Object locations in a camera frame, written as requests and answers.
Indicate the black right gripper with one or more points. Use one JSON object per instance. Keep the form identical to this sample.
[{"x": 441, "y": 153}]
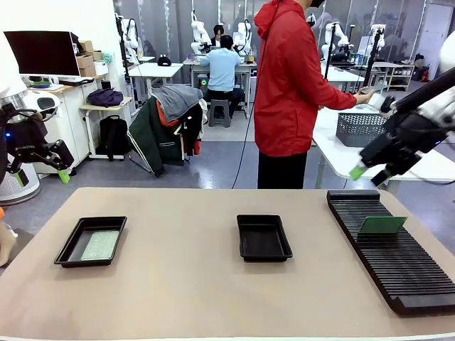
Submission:
[{"x": 416, "y": 135}]

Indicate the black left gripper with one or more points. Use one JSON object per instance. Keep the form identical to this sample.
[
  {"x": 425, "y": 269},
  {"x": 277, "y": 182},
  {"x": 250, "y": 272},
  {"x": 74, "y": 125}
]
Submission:
[{"x": 25, "y": 142}]

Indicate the green perforated circuit board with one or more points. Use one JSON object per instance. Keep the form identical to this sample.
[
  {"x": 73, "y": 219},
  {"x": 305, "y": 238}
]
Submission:
[
  {"x": 101, "y": 245},
  {"x": 382, "y": 225}
]

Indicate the grey board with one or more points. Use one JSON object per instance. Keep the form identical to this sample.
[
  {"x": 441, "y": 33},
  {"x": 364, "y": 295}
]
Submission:
[{"x": 373, "y": 89}]

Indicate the black plastic ESD tray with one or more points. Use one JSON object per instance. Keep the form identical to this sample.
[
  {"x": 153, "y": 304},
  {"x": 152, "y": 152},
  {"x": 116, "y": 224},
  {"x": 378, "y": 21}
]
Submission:
[
  {"x": 263, "y": 238},
  {"x": 71, "y": 245}
]

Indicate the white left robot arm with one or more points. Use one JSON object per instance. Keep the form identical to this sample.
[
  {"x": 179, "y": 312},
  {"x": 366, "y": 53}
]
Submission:
[{"x": 10, "y": 71}]

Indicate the small white robot arm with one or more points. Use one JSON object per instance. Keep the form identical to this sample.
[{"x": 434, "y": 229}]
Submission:
[
  {"x": 341, "y": 35},
  {"x": 379, "y": 35},
  {"x": 129, "y": 35},
  {"x": 243, "y": 35},
  {"x": 199, "y": 33}
]

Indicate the person's right hand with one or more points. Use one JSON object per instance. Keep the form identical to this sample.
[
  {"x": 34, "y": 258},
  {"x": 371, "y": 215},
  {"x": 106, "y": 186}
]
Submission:
[{"x": 363, "y": 99}]

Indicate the white air purifier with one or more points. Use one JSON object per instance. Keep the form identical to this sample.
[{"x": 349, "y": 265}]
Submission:
[{"x": 25, "y": 192}]

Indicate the grey mesh basket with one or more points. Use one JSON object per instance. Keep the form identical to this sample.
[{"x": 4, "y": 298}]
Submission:
[{"x": 355, "y": 129}]

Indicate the large white table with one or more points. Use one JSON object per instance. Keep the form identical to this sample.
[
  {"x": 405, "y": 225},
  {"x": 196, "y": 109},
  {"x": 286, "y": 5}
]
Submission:
[{"x": 337, "y": 160}]

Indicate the black backpack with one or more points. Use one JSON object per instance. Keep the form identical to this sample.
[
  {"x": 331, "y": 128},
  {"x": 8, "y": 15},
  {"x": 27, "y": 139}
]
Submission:
[{"x": 113, "y": 136}]

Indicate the green flat item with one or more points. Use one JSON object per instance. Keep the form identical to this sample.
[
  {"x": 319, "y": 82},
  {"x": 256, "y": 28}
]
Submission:
[{"x": 42, "y": 84}]

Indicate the wooden shelf unit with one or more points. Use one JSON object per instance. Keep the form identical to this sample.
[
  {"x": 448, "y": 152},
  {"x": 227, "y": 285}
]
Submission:
[{"x": 400, "y": 76}]

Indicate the black keyboard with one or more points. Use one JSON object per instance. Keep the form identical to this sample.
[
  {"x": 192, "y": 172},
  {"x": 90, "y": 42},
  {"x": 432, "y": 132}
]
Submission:
[{"x": 76, "y": 81}]

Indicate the purple bag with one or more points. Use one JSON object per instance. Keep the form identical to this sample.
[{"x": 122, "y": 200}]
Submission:
[{"x": 105, "y": 97}]

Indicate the white work table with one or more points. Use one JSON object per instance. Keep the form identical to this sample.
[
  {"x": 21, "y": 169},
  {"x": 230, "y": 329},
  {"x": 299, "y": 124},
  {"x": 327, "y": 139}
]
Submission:
[
  {"x": 341, "y": 74},
  {"x": 156, "y": 69}
]

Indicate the black tripod pole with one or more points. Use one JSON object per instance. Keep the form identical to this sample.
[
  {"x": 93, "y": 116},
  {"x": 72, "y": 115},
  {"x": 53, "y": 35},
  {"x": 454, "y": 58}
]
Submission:
[
  {"x": 371, "y": 60},
  {"x": 327, "y": 57}
]

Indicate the small white side table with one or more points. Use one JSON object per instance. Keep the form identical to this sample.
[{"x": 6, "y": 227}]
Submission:
[{"x": 124, "y": 104}]

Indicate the brown cardboard box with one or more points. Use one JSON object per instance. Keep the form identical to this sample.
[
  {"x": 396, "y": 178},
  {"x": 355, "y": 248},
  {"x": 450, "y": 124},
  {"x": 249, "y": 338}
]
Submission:
[
  {"x": 84, "y": 61},
  {"x": 97, "y": 55},
  {"x": 87, "y": 71},
  {"x": 86, "y": 46}
]

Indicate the black computer monitor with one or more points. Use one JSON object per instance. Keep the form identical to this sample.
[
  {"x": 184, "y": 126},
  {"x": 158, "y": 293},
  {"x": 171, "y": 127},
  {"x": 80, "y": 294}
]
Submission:
[{"x": 42, "y": 53}]

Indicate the black slotted board rack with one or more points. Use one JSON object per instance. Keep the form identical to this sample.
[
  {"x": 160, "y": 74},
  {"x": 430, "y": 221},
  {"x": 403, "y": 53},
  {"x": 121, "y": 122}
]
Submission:
[{"x": 409, "y": 273}]

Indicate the white storage box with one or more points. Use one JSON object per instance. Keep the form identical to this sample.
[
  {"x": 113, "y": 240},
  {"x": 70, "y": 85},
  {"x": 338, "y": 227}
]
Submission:
[{"x": 101, "y": 68}]

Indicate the dark green jacket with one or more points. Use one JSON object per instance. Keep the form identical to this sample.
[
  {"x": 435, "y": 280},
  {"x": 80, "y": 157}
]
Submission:
[{"x": 153, "y": 142}]

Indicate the person in red jacket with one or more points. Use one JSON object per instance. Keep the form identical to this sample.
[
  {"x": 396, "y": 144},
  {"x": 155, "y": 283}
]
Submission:
[{"x": 284, "y": 89}]

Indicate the grey door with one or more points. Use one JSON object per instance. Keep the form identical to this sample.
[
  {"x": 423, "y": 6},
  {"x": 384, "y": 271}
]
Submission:
[{"x": 437, "y": 42}]

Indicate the grey hooded jacket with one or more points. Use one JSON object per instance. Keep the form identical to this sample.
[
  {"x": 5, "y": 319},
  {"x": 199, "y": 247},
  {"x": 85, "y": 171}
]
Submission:
[{"x": 179, "y": 99}]

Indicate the black jacket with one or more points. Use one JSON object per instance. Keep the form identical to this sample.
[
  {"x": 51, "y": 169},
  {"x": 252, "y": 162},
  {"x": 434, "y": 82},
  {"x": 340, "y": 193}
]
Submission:
[{"x": 193, "y": 131}]

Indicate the black cap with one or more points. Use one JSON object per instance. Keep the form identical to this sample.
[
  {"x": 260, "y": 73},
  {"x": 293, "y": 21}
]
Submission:
[{"x": 164, "y": 62}]

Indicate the grey plastic stool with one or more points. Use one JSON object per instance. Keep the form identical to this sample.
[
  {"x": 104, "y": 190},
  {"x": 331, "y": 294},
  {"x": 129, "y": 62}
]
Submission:
[{"x": 219, "y": 113}]

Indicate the black computer tower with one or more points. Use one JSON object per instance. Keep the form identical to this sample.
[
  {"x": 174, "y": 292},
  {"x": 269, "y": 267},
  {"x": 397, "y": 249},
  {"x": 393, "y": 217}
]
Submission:
[{"x": 203, "y": 85}]

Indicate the grey workbench desk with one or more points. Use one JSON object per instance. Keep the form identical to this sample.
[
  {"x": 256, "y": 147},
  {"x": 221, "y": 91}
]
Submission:
[{"x": 195, "y": 64}]

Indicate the seated person blue shirt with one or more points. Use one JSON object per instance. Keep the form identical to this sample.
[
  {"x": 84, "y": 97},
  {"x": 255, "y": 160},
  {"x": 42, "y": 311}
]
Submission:
[{"x": 222, "y": 67}]

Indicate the seated person black hair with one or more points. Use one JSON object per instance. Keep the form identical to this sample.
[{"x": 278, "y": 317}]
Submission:
[{"x": 218, "y": 30}]

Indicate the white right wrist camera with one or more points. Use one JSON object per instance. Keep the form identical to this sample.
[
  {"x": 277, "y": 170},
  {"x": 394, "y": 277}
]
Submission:
[{"x": 377, "y": 103}]

